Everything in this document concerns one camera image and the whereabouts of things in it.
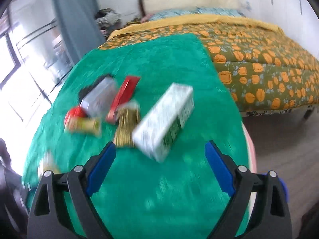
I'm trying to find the yellow green snack bar wrapper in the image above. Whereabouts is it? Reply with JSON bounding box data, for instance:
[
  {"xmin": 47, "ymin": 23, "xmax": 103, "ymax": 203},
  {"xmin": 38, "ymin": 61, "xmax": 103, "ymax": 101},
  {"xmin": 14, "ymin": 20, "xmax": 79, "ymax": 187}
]
[{"xmin": 64, "ymin": 117, "xmax": 101, "ymax": 136}]

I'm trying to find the red round wrapper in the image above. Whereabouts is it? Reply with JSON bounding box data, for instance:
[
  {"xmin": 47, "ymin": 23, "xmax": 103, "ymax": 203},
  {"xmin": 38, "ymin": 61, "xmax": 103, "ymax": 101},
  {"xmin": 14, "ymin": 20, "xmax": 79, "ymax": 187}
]
[{"xmin": 64, "ymin": 105, "xmax": 87, "ymax": 125}]

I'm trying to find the clear plastic floss box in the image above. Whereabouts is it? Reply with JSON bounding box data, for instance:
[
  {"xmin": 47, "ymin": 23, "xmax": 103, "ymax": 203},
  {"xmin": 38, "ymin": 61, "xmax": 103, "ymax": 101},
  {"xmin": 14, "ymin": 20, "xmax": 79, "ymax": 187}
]
[{"xmin": 80, "ymin": 78, "xmax": 118, "ymax": 119}]

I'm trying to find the gold foil wrapper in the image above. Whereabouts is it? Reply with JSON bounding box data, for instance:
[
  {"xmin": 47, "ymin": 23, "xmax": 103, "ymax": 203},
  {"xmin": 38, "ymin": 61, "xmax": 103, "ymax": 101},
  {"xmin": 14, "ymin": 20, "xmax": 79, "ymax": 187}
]
[{"xmin": 113, "ymin": 100, "xmax": 141, "ymax": 148}]

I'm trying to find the white green milk carton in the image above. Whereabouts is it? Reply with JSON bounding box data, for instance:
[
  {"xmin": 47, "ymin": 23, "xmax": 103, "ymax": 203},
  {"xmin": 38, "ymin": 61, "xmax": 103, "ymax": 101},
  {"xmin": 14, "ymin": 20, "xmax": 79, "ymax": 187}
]
[{"xmin": 132, "ymin": 83, "xmax": 194, "ymax": 162}]

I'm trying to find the red snack wrapper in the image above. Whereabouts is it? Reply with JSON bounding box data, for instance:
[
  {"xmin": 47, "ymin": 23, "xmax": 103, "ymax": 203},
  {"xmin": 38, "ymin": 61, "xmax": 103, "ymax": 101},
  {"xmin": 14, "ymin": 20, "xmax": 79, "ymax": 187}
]
[{"xmin": 105, "ymin": 75, "xmax": 141, "ymax": 123}]

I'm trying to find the blue plastic trash basket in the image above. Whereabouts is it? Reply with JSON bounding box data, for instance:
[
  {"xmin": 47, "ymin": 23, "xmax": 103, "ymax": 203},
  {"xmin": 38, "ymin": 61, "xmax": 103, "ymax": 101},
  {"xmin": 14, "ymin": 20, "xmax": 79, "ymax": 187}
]
[{"xmin": 279, "ymin": 177, "xmax": 289, "ymax": 203}]

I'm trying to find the striped under cloth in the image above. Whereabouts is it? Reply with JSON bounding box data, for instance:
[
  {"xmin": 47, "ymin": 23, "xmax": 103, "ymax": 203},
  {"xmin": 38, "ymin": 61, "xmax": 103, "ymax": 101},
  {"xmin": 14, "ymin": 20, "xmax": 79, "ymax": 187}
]
[{"xmin": 242, "ymin": 123, "xmax": 257, "ymax": 173}]

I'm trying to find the orange floral quilt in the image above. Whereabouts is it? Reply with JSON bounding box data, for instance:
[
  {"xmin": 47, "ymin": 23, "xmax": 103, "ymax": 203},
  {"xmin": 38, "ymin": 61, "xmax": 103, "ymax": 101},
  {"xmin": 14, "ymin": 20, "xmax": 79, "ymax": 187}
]
[{"xmin": 100, "ymin": 23, "xmax": 318, "ymax": 113}]

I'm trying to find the black framed glass door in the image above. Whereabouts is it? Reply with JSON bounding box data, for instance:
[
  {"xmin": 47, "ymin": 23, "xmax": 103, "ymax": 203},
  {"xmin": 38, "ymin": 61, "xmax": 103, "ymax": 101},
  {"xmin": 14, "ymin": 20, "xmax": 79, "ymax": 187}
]
[{"xmin": 1, "ymin": 0, "xmax": 73, "ymax": 104}]

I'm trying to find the pile of clothes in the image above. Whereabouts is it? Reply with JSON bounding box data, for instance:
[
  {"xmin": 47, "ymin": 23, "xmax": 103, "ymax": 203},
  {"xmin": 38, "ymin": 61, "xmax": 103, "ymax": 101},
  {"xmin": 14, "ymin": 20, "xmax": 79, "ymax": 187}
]
[{"xmin": 95, "ymin": 8, "xmax": 122, "ymax": 39}]

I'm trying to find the yellow blanket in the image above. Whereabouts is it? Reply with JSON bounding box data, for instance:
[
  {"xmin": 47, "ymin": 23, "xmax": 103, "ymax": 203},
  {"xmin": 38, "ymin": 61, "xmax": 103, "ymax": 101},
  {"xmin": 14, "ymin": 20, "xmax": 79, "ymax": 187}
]
[{"xmin": 108, "ymin": 14, "xmax": 285, "ymax": 40}]

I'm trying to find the white wardrobe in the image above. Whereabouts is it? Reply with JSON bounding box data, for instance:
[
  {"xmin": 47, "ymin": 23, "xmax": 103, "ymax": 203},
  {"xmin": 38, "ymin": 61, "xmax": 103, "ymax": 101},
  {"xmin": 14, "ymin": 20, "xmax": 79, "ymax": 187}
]
[{"xmin": 259, "ymin": 0, "xmax": 318, "ymax": 58}]

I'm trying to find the teal patterned right pillow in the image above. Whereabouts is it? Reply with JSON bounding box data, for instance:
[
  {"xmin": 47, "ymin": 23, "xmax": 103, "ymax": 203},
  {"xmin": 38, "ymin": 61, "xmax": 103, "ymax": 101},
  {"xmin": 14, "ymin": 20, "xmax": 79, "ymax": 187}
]
[{"xmin": 197, "ymin": 7, "xmax": 245, "ymax": 17}]

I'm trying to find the teal patterned pillow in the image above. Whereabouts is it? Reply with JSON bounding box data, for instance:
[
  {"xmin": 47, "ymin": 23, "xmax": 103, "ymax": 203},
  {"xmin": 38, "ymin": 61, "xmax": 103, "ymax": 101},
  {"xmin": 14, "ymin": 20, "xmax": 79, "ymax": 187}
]
[
  {"xmin": 197, "ymin": 7, "xmax": 245, "ymax": 17},
  {"xmin": 149, "ymin": 8, "xmax": 200, "ymax": 22}
]

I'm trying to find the grey-blue curtain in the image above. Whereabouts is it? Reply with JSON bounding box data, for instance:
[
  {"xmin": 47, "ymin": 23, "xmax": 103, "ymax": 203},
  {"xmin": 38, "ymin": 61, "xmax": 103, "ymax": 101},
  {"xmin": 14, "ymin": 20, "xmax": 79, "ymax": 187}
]
[{"xmin": 52, "ymin": 0, "xmax": 105, "ymax": 64}]

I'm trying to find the teal patterned left pillow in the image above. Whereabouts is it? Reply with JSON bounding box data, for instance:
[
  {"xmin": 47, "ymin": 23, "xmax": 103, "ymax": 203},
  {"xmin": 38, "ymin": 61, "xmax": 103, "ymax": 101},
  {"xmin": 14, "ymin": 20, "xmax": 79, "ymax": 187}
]
[{"xmin": 149, "ymin": 8, "xmax": 200, "ymax": 22}]

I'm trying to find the cream padded headboard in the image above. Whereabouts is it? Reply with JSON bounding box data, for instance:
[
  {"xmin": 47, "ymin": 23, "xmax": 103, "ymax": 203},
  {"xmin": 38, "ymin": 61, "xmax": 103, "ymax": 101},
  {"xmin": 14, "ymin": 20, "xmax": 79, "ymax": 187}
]
[{"xmin": 141, "ymin": 0, "xmax": 241, "ymax": 14}]

